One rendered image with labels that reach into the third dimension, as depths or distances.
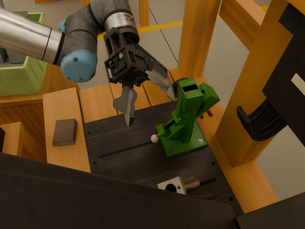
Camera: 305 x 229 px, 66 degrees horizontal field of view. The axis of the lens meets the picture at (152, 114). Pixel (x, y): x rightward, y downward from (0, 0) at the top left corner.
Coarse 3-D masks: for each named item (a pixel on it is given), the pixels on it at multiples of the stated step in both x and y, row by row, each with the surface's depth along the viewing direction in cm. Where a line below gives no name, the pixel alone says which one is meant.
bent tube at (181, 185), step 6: (168, 180) 46; (174, 180) 45; (180, 180) 44; (186, 180) 49; (192, 180) 50; (198, 180) 53; (162, 186) 47; (168, 186) 47; (174, 186) 49; (180, 186) 44; (186, 186) 47; (192, 186) 49; (198, 186) 52; (180, 192) 44; (186, 192) 44
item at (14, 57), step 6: (0, 0) 109; (0, 6) 110; (18, 12) 112; (24, 12) 112; (6, 54) 119; (12, 54) 114; (18, 54) 115; (12, 60) 116; (18, 60) 116; (24, 60) 116
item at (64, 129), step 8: (56, 120) 88; (64, 120) 88; (72, 120) 88; (56, 128) 86; (64, 128) 86; (72, 128) 86; (56, 136) 84; (64, 136) 84; (72, 136) 84; (56, 144) 84; (64, 144) 84; (72, 144) 85
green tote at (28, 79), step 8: (32, 16) 123; (40, 16) 121; (24, 64) 101; (32, 64) 107; (40, 64) 116; (0, 72) 101; (8, 72) 101; (16, 72) 101; (24, 72) 102; (32, 72) 107; (40, 72) 116; (0, 80) 104; (8, 80) 105; (16, 80) 105; (24, 80) 106; (32, 80) 106; (40, 80) 115; (0, 88) 108; (8, 88) 109; (16, 88) 109; (24, 88) 110; (32, 88) 110; (40, 88) 114
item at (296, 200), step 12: (276, 204) 40; (288, 204) 40; (300, 204) 40; (240, 216) 39; (252, 216) 39; (264, 216) 39; (276, 216) 39; (288, 216) 39; (300, 216) 39; (240, 228) 38; (252, 228) 38; (264, 228) 38; (276, 228) 38; (288, 228) 38; (300, 228) 38
